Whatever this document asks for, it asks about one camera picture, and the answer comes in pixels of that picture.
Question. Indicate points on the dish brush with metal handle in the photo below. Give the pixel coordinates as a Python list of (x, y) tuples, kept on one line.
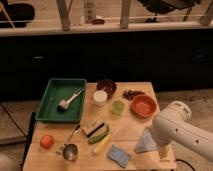
[(64, 104)]

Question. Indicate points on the green cucumber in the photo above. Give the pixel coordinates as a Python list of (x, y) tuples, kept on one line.
[(99, 137)]

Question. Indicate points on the metal measuring cup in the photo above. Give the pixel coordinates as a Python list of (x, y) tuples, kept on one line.
[(70, 152)]

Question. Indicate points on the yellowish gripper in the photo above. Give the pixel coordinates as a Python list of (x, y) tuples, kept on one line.
[(163, 151)]

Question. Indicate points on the green plastic cup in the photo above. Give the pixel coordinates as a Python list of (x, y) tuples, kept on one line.
[(118, 107)]

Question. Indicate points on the orange bowl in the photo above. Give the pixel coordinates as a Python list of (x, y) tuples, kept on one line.
[(143, 106)]

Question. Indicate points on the green plastic tray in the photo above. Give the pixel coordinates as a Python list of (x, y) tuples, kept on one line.
[(56, 90)]

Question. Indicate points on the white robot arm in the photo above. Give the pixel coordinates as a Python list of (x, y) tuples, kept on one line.
[(172, 124)]

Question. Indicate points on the dark brown bowl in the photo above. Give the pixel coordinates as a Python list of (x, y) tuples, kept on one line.
[(108, 86)]

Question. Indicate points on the blue grey towel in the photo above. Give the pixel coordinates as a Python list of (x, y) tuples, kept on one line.
[(145, 143)]

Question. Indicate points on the orange fruit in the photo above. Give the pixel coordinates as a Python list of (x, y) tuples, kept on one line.
[(47, 141)]

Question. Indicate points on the metal spoon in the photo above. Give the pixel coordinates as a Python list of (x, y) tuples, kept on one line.
[(73, 133)]

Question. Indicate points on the white round lid container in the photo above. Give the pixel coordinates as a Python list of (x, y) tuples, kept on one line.
[(99, 98)]

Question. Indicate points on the black white eraser block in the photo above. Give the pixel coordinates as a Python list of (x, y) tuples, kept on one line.
[(91, 128)]

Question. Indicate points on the blue sponge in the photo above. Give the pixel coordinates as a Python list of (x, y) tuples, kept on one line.
[(119, 156)]

